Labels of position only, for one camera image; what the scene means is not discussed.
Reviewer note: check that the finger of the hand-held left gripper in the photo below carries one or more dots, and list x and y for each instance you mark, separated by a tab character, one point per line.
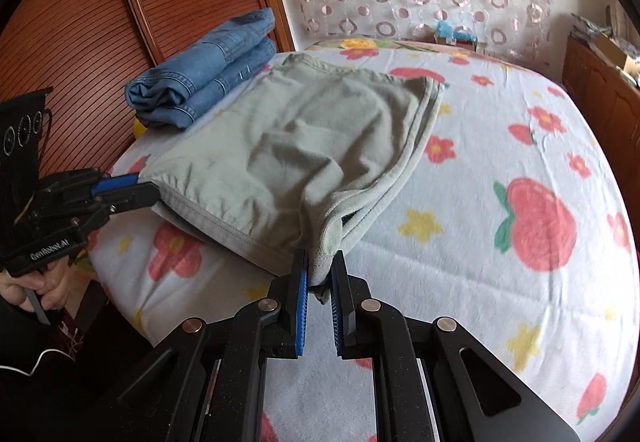
135	197
117	182

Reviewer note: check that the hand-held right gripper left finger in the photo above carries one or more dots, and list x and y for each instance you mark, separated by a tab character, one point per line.
301	317

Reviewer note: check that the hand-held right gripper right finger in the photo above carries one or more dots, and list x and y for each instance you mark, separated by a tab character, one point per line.
336	317

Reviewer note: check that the green pants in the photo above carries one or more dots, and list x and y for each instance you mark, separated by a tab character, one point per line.
280	152

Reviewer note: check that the person's left forearm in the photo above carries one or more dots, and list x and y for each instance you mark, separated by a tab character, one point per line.
30	402

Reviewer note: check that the person's left hand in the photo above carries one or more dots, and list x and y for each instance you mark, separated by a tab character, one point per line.
55	292

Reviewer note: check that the yellow plush toy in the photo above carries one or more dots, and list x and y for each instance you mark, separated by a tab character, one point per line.
139	128

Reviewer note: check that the wooden slatted wardrobe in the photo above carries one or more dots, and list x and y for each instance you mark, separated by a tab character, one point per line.
75	47

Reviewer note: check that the folded blue jeans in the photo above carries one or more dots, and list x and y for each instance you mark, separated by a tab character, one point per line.
200	72

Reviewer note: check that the strawberry print bed sheet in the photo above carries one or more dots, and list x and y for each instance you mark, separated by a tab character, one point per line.
500	162

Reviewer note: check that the floral blanket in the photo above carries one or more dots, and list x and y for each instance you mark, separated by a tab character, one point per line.
360	45

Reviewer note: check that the small box with blue bag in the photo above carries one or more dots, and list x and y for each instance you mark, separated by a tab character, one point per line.
452	33

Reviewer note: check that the long wooden cabinet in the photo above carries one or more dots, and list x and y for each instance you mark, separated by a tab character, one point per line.
605	92

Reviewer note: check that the open cardboard box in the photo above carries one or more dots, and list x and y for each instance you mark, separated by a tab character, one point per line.
607	50

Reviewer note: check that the pile of patterned cloth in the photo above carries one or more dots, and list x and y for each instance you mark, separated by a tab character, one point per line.
587	25

